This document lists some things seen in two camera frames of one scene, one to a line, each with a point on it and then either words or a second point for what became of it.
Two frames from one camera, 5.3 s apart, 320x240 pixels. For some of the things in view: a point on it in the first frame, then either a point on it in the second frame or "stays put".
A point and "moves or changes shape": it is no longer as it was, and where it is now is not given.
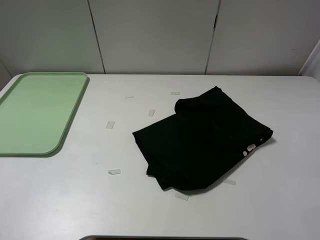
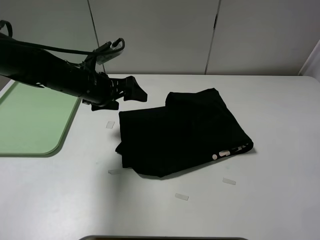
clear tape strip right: [229, 181] stays put
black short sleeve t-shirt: [196, 147] moves or changes shape
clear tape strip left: [110, 124] stays put
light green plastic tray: [36, 110] stays put
